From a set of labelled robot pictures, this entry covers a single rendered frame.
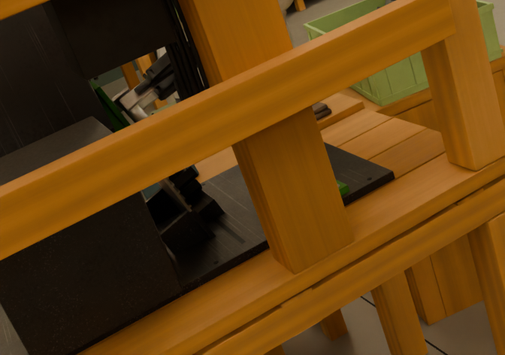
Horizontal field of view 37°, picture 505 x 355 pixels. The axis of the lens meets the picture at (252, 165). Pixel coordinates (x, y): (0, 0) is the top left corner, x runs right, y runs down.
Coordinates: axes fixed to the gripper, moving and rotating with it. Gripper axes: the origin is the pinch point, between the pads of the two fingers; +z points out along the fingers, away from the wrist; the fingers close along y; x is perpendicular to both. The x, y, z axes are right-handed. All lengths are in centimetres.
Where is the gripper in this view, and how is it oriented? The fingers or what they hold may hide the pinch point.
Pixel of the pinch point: (138, 98)
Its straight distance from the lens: 155.6
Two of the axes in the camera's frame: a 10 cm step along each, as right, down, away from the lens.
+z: -7.4, 6.5, -1.6
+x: 6.6, 6.8, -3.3
